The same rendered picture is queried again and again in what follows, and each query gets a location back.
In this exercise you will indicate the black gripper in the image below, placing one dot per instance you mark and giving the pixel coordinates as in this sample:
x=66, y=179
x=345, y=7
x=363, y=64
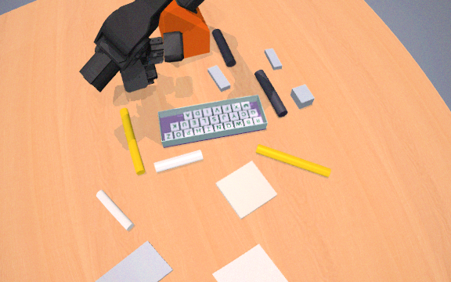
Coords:
x=170, y=51

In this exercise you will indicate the yellow cylinder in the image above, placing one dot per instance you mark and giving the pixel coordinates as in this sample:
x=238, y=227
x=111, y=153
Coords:
x=132, y=144

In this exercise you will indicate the dark grey cylinder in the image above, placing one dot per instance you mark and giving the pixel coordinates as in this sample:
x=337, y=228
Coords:
x=224, y=48
x=271, y=93

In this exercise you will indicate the grey keyboard with white letter keys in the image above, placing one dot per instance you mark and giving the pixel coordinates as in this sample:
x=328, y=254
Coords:
x=212, y=120

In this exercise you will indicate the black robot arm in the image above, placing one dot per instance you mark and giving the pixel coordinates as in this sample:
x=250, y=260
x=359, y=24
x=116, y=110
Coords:
x=122, y=39

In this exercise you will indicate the yellow cylindrical rod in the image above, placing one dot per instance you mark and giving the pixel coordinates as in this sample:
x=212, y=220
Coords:
x=292, y=160

